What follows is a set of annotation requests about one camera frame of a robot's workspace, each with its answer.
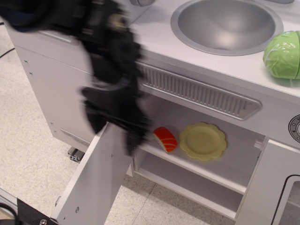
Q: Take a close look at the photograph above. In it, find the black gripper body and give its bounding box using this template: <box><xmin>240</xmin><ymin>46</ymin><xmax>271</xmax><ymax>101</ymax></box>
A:
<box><xmin>81</xmin><ymin>79</ymin><xmax>150</xmax><ymax>132</ymax></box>

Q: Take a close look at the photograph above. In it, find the silver faucet base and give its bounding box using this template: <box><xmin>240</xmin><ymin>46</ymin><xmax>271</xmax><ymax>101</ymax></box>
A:
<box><xmin>130</xmin><ymin>0</ymin><xmax>156</xmax><ymax>7</ymax></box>

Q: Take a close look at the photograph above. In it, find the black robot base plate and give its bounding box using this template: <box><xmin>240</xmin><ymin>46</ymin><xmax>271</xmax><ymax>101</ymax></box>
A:
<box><xmin>17</xmin><ymin>198</ymin><xmax>57</xmax><ymax>225</ymax></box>

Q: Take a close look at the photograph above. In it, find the grey vent panel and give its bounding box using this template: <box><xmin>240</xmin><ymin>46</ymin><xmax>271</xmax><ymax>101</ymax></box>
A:
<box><xmin>138</xmin><ymin>63</ymin><xmax>262</xmax><ymax>120</ymax></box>

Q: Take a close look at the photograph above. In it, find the black braided cable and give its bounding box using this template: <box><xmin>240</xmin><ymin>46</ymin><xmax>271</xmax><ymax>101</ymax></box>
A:
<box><xmin>0</xmin><ymin>202</ymin><xmax>19</xmax><ymax>221</ymax></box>

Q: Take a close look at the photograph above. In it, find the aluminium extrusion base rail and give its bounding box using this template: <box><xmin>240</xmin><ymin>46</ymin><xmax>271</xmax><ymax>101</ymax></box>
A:
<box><xmin>67</xmin><ymin>147</ymin><xmax>85</xmax><ymax>163</ymax></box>

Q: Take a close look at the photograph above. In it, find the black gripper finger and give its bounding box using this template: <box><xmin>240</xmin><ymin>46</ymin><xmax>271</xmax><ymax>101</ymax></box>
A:
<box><xmin>86</xmin><ymin>107</ymin><xmax>107</xmax><ymax>134</ymax></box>
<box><xmin>125</xmin><ymin>131</ymin><xmax>147</xmax><ymax>155</ymax></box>

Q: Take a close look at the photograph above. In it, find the green toy cabbage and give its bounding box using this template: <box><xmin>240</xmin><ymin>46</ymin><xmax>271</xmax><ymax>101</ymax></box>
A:
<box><xmin>263</xmin><ymin>30</ymin><xmax>300</xmax><ymax>80</ymax></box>

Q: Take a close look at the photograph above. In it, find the yellow scalloped toy plate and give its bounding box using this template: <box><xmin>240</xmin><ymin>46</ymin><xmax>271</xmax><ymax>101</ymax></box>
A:
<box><xmin>179</xmin><ymin>122</ymin><xmax>227</xmax><ymax>161</ymax></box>

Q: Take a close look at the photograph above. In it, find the silver round sink basin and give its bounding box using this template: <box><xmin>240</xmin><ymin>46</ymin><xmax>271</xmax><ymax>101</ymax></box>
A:
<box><xmin>171</xmin><ymin>0</ymin><xmax>284</xmax><ymax>56</ymax></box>

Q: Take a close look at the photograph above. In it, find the black floor cable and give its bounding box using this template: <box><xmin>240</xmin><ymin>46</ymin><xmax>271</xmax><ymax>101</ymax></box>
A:
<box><xmin>0</xmin><ymin>21</ymin><xmax>15</xmax><ymax>58</ymax></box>

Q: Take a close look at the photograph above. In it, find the white cabinet door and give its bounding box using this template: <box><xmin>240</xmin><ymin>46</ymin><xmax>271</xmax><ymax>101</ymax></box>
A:
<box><xmin>51</xmin><ymin>123</ymin><xmax>133</xmax><ymax>225</ymax></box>

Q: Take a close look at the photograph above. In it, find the black oven dial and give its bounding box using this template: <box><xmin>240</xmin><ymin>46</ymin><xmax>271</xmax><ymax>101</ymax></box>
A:
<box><xmin>288</xmin><ymin>115</ymin><xmax>300</xmax><ymax>143</ymax></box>

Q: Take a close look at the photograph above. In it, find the orange salmon sushi toy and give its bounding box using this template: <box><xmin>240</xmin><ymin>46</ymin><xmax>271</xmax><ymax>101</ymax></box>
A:
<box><xmin>153</xmin><ymin>127</ymin><xmax>178</xmax><ymax>153</ymax></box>

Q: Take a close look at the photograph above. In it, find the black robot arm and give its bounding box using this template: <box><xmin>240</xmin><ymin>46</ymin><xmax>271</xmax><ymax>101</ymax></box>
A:
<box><xmin>0</xmin><ymin>0</ymin><xmax>150</xmax><ymax>155</ymax></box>

